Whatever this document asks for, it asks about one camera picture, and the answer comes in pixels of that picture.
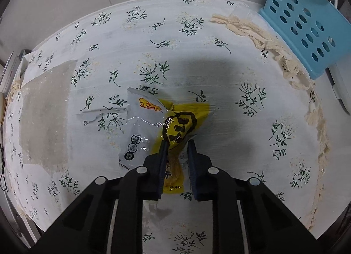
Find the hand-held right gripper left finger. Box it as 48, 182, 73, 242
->
29, 139, 172, 254

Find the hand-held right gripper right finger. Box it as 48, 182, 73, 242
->
187, 139, 324, 254

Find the yellow white snack wrapper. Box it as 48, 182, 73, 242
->
77, 87, 218, 196

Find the floral white tablecloth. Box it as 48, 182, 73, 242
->
3, 0, 331, 254

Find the large clear plastic bag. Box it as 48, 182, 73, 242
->
20, 60, 77, 167

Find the white rice cooker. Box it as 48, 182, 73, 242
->
328, 63, 351, 115

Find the black cable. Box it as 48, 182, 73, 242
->
0, 144, 9, 192

